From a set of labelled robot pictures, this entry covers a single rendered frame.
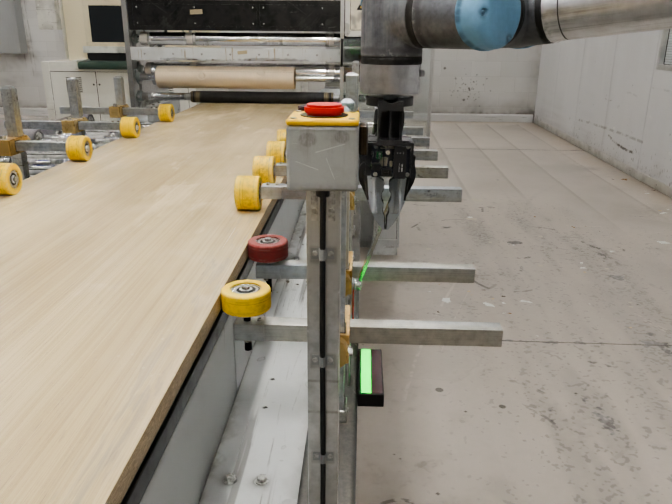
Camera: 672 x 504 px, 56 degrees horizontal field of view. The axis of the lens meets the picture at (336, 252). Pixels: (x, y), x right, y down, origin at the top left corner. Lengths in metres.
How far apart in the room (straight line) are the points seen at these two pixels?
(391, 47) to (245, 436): 0.70
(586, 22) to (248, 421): 0.85
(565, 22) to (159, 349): 0.70
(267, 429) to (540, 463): 1.23
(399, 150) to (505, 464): 1.44
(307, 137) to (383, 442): 1.70
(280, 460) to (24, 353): 0.45
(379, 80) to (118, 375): 0.53
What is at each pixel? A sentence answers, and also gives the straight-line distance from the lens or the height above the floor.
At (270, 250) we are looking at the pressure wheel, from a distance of 1.23.
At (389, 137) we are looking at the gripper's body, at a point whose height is 1.16.
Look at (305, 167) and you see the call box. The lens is 0.62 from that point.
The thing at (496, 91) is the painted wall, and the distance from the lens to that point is 10.27.
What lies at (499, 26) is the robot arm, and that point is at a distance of 0.88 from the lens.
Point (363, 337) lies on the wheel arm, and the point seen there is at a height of 0.83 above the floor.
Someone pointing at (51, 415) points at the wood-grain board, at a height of 0.90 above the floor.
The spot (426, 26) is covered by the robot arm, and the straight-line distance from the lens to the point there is 0.89.
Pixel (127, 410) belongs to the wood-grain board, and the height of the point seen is 0.90.
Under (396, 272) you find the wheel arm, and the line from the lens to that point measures 1.26.
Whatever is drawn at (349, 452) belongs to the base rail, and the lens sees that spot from 1.00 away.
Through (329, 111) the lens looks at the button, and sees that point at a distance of 0.63.
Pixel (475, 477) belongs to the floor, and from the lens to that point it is 2.12.
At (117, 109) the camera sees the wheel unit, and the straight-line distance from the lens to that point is 3.12.
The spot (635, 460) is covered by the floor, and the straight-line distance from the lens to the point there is 2.36.
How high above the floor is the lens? 1.30
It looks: 19 degrees down
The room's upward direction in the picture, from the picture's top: straight up
